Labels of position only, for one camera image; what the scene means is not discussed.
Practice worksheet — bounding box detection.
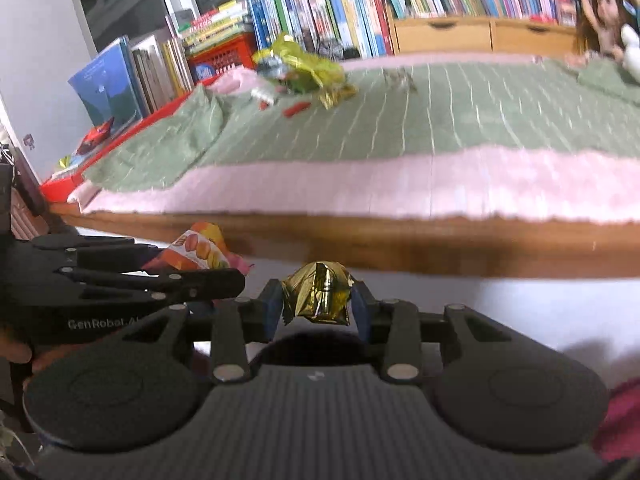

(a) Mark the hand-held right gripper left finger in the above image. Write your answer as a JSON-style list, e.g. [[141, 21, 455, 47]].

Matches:
[[125, 279, 286, 386]]

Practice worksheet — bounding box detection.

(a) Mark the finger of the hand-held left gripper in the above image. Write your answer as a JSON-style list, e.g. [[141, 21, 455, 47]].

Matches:
[[57, 267, 247, 306], [32, 234, 160, 267]]

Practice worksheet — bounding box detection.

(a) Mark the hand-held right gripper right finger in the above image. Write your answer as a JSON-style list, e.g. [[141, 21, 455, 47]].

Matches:
[[351, 280, 506, 386]]

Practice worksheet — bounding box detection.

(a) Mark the orange snack packet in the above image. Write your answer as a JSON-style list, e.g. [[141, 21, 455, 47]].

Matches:
[[142, 221, 251, 276]]

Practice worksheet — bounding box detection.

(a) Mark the gold foil wrapper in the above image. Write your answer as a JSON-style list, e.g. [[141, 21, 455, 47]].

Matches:
[[280, 261, 357, 327]]

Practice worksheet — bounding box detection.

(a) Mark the person's left hand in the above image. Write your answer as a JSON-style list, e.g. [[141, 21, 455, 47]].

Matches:
[[0, 327, 68, 391]]

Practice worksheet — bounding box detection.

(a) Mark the red plastic tray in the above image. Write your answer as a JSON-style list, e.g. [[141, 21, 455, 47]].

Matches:
[[39, 92, 201, 206]]

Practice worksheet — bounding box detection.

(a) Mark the red toy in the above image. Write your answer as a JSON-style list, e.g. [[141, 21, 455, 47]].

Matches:
[[75, 117, 116, 156]]

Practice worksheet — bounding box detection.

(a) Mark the green and pink blanket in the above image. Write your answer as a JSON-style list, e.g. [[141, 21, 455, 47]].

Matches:
[[67, 50, 640, 226]]

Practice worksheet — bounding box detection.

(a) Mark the row of leaning beige books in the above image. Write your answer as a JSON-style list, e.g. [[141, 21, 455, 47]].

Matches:
[[131, 30, 196, 111]]

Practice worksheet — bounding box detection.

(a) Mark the small white wrapper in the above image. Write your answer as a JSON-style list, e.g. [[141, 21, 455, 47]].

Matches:
[[250, 85, 278, 108]]

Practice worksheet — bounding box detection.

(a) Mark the green striped blanket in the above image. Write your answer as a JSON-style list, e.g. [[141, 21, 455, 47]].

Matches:
[[82, 57, 640, 196]]

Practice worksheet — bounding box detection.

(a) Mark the gold snack wrapper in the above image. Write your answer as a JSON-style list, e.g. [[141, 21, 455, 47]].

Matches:
[[317, 82, 359, 111]]

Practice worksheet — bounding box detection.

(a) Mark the red plastic crate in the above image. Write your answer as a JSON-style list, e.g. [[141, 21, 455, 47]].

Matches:
[[186, 32, 258, 83]]

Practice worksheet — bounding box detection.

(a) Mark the small grey wrapper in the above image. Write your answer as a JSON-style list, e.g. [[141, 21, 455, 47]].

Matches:
[[382, 67, 418, 93]]

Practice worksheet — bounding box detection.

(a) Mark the yellow green snack bag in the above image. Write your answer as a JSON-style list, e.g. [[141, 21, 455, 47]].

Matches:
[[251, 32, 347, 95]]

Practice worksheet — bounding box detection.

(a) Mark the stack of flat books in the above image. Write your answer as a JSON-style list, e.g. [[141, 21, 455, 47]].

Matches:
[[177, 0, 251, 53]]

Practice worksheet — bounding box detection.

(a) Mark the miniature bicycle model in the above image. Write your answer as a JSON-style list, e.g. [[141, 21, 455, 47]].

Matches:
[[315, 37, 361, 61]]

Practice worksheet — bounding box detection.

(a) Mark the row of large picture books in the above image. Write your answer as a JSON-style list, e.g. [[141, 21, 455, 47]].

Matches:
[[244, 0, 396, 61]]

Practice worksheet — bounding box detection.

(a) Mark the wooden drawer box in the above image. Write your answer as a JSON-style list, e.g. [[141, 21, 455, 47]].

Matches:
[[387, 16, 581, 56]]

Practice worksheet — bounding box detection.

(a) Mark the brown-haired doll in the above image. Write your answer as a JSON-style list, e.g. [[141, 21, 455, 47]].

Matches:
[[565, 0, 636, 68]]

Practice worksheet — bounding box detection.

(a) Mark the dark metal frame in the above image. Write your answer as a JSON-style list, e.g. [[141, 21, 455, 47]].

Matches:
[[0, 147, 78, 241]]

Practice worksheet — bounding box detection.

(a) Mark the wooden bed frame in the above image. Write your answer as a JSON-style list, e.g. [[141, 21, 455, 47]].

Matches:
[[47, 202, 640, 281]]

